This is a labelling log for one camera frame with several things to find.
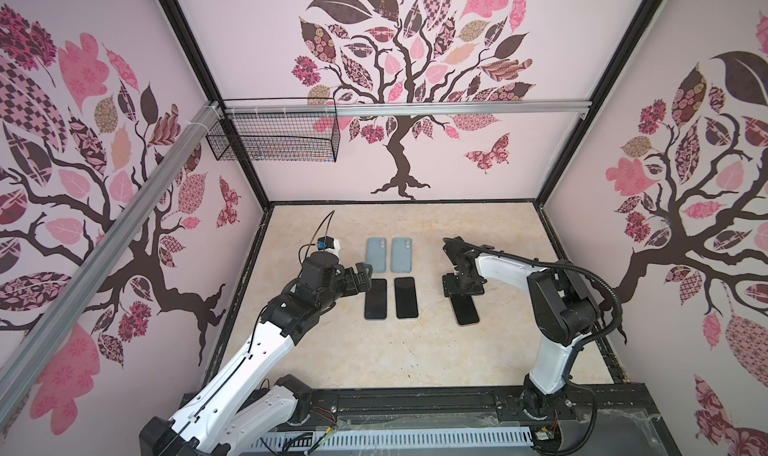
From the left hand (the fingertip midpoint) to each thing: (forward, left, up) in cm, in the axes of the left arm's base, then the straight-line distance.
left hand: (358, 275), depth 75 cm
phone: (-1, -31, -18) cm, 36 cm away
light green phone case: (+21, -3, -21) cm, 31 cm away
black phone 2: (+4, -14, -21) cm, 26 cm away
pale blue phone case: (+20, -12, -20) cm, 31 cm away
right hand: (+7, -31, -20) cm, 37 cm away
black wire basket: (+69, +38, -4) cm, 79 cm away
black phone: (+4, -4, -22) cm, 22 cm away
